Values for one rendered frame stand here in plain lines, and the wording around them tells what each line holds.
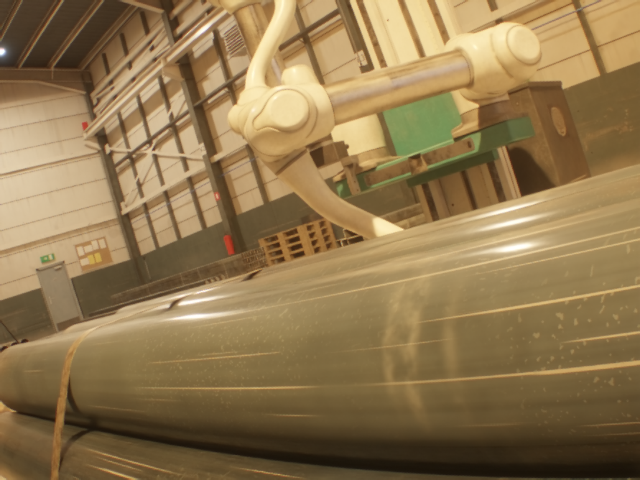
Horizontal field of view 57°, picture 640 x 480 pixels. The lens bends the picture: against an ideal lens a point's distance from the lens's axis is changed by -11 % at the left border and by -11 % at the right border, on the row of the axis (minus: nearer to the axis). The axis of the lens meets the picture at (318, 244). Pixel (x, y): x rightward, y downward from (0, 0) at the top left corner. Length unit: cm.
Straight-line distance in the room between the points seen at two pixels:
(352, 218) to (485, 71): 49
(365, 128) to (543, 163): 58
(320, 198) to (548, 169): 83
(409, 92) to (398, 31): 71
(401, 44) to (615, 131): 850
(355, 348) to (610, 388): 18
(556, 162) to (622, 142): 842
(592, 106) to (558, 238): 1030
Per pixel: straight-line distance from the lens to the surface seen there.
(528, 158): 214
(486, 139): 180
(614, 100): 1051
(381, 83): 151
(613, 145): 1059
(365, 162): 205
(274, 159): 158
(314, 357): 45
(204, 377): 58
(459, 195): 215
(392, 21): 224
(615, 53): 1063
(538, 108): 214
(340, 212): 160
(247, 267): 1126
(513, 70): 161
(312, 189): 160
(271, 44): 200
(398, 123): 214
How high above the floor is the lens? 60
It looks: 1 degrees down
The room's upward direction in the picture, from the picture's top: 18 degrees counter-clockwise
